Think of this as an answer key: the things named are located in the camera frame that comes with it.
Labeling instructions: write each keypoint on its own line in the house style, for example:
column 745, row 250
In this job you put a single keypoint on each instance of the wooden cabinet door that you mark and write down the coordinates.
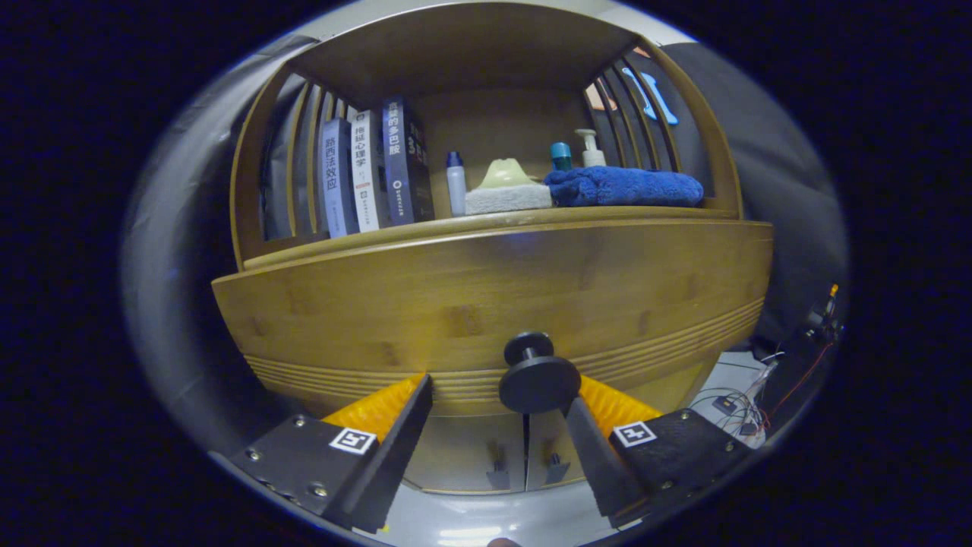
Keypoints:
column 547, row 441
column 456, row 456

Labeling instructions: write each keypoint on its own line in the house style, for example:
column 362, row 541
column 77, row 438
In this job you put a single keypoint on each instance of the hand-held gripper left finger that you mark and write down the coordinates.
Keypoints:
column 395, row 456

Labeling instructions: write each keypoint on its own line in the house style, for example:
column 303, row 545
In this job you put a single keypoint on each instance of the white book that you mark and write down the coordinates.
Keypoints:
column 367, row 171

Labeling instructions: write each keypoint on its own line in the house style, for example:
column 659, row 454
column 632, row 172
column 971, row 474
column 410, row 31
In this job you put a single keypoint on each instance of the wooden drawer with black knob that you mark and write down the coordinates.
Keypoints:
column 456, row 289

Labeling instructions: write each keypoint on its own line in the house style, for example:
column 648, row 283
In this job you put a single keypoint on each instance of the wooden cabinet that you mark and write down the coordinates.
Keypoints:
column 471, row 45

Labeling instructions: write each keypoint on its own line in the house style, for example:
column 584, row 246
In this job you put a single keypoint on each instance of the light blue book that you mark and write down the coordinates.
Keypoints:
column 336, row 178

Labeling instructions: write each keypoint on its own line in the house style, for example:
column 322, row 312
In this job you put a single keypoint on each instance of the white pump bottle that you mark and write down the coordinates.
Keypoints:
column 591, row 156

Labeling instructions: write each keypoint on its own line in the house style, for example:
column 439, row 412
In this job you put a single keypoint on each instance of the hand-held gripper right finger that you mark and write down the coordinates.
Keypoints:
column 592, row 456

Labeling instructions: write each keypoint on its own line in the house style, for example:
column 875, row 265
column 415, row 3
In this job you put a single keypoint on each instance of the white bottle with blue cap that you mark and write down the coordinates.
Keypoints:
column 456, row 186

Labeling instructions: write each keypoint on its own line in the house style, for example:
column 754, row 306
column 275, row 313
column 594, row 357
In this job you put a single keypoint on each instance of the teal bottle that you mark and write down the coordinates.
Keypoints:
column 561, row 156

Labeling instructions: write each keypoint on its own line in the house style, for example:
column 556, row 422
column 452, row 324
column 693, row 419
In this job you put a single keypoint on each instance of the dark blue book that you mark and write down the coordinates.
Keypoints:
column 406, row 163

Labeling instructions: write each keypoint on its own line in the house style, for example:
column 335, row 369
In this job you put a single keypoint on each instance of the black device with orange tip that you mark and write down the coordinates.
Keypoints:
column 797, row 365

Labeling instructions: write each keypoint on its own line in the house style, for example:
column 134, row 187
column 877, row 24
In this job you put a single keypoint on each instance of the wooden countertop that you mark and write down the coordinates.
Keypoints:
column 493, row 217

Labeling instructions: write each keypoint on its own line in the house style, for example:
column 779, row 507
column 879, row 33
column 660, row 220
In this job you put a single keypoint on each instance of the folded blue towel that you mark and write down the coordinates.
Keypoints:
column 623, row 188

